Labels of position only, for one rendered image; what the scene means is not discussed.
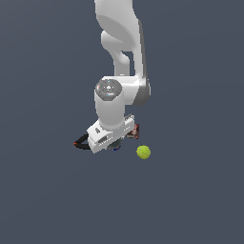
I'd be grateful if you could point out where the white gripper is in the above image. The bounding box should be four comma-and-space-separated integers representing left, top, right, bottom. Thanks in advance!
86, 113, 135, 154

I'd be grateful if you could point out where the small blue grey object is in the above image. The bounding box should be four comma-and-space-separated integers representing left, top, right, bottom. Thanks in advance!
108, 139, 124, 152

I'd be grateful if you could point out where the black clamp with orange tips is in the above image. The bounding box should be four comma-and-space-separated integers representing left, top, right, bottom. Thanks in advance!
72, 133, 92, 151

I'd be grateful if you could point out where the dark red printed box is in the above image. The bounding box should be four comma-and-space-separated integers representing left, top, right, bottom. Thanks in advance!
125, 123, 140, 140

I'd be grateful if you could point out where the yellow-green tennis ball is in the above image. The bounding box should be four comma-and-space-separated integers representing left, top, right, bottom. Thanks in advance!
135, 145, 152, 160

